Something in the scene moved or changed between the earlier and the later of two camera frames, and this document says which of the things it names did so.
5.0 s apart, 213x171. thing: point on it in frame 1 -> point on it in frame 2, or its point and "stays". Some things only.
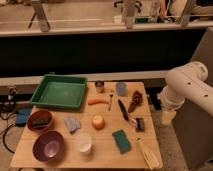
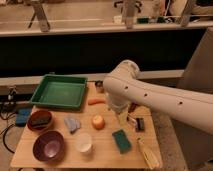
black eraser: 39,122 stays
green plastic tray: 58,91 stays
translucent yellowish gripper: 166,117 -> 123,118
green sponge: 121,141 stays
